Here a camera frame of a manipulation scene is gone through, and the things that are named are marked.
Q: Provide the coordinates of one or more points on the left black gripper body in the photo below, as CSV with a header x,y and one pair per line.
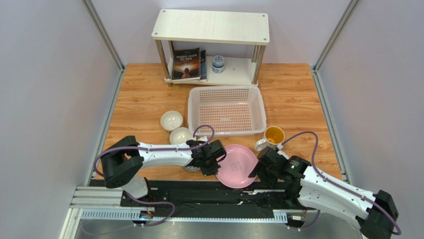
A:
x,y
211,167

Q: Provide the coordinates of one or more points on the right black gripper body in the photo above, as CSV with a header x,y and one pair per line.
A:
x,y
266,167

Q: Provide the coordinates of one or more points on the brown patterned bowl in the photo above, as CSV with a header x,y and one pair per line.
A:
x,y
191,169

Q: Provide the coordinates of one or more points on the pink plastic plate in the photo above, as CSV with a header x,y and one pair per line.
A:
x,y
235,169

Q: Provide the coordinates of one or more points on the patterned mug yellow interior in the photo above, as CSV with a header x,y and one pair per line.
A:
x,y
272,137

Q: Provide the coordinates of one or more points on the white bowl black exterior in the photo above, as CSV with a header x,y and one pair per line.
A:
x,y
180,135

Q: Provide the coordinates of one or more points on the white bowl yellow rim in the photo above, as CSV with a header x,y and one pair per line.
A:
x,y
171,120

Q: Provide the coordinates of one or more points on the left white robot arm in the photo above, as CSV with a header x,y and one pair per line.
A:
x,y
122,161

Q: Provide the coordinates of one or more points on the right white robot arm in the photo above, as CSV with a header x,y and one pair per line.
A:
x,y
374,214

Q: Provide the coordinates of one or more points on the white plastic perforated bin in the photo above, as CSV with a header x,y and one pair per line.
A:
x,y
229,110

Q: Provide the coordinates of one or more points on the blue white ceramic jar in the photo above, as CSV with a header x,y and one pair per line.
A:
x,y
218,64

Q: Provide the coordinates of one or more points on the dark paperback book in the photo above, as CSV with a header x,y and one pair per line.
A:
x,y
186,65

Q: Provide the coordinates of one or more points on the white two-tier shelf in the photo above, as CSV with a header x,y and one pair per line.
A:
x,y
202,26

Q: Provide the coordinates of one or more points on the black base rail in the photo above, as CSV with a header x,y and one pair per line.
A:
x,y
191,201

